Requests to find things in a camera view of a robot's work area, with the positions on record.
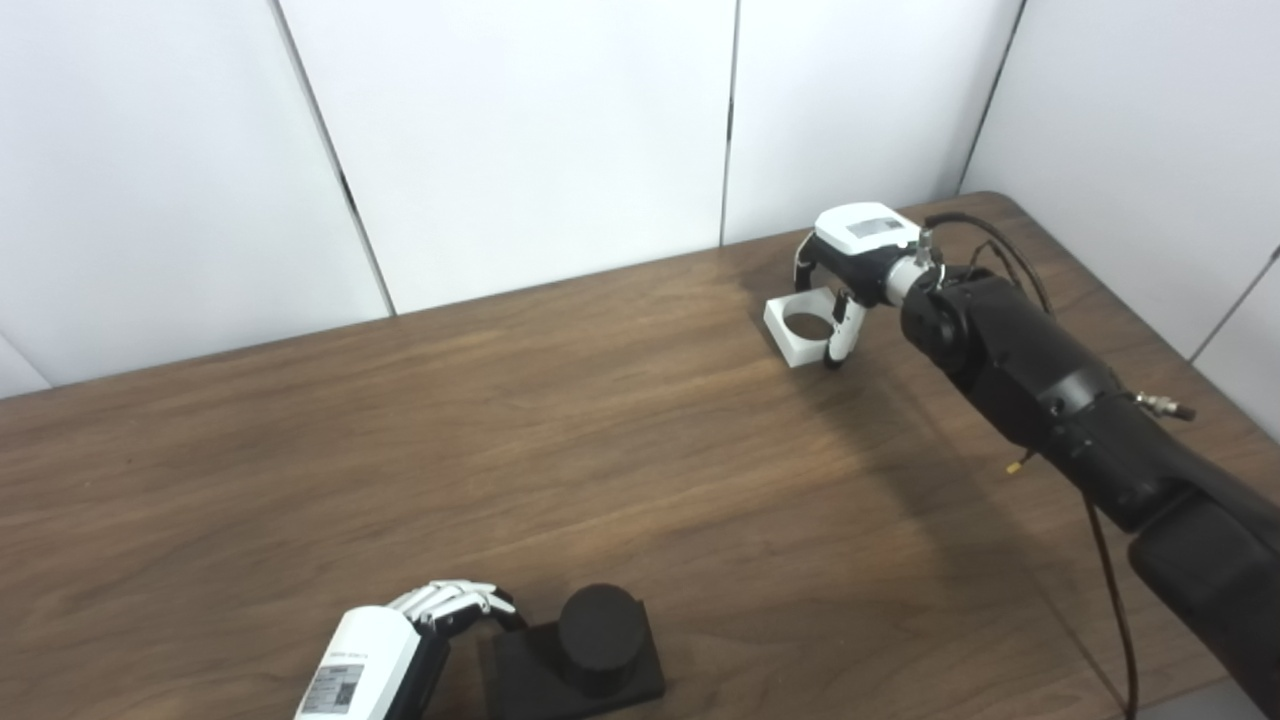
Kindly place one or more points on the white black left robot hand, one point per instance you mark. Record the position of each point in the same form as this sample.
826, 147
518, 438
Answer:
365, 660

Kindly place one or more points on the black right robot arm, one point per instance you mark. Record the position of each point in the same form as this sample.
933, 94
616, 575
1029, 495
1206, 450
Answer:
1040, 370

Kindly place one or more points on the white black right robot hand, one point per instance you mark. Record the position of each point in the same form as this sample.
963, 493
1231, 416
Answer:
860, 245

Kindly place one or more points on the black peg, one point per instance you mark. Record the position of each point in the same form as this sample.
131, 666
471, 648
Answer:
600, 640

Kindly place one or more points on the white square piece with hole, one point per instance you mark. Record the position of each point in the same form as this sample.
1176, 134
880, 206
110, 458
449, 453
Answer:
800, 350

